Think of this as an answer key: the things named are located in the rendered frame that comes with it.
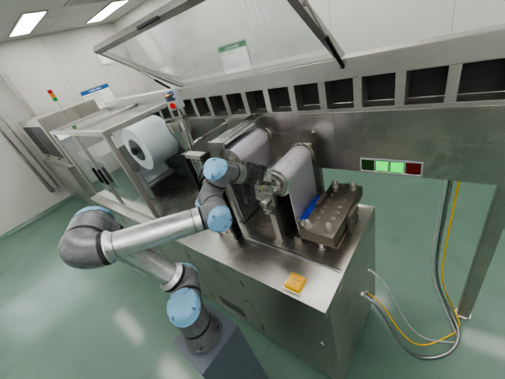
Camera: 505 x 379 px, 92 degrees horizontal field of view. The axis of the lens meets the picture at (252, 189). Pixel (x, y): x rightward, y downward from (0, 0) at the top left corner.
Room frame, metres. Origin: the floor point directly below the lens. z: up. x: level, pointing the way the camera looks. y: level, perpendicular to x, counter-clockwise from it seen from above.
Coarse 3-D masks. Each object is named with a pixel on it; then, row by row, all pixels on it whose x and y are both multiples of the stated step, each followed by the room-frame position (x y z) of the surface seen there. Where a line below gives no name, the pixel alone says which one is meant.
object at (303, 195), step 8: (312, 168) 1.04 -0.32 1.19; (312, 176) 1.04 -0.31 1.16; (304, 184) 0.98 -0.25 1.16; (312, 184) 1.03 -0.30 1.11; (296, 192) 0.92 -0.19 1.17; (304, 192) 0.97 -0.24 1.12; (312, 192) 1.02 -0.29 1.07; (296, 200) 0.92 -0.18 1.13; (304, 200) 0.96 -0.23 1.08; (312, 200) 1.01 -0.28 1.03; (296, 208) 0.91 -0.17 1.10; (304, 208) 0.95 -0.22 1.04; (296, 216) 0.90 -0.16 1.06
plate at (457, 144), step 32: (192, 128) 1.82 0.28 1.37; (224, 128) 1.58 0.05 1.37; (288, 128) 1.23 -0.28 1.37; (320, 128) 1.10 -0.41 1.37; (352, 128) 0.98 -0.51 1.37; (384, 128) 0.89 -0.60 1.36; (416, 128) 0.81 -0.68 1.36; (448, 128) 0.74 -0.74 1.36; (480, 128) 0.68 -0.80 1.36; (320, 160) 1.11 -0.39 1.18; (352, 160) 0.99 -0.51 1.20; (416, 160) 0.80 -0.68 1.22; (448, 160) 0.73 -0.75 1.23; (480, 160) 0.66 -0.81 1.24
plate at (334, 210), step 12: (336, 192) 1.01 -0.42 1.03; (348, 192) 0.98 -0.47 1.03; (360, 192) 0.97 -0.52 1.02; (324, 204) 0.95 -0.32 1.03; (336, 204) 0.92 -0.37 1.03; (348, 204) 0.89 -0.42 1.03; (312, 216) 0.89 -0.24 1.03; (324, 216) 0.87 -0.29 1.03; (336, 216) 0.84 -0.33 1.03; (312, 228) 0.82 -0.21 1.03; (324, 228) 0.79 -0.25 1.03; (336, 228) 0.77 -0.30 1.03; (312, 240) 0.79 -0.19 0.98; (324, 240) 0.75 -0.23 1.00; (336, 240) 0.74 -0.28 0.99
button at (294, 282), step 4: (292, 272) 0.70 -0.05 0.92; (292, 276) 0.68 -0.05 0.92; (296, 276) 0.68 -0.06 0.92; (300, 276) 0.67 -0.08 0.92; (288, 280) 0.67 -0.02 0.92; (292, 280) 0.66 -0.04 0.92; (296, 280) 0.66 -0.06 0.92; (300, 280) 0.65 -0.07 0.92; (304, 280) 0.65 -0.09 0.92; (284, 284) 0.66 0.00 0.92; (288, 284) 0.65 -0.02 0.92; (292, 284) 0.64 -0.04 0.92; (296, 284) 0.64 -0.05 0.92; (300, 284) 0.63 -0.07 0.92; (288, 288) 0.65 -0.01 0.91; (292, 288) 0.63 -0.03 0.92; (296, 288) 0.62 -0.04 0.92; (300, 288) 0.62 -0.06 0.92; (296, 292) 0.62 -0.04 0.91
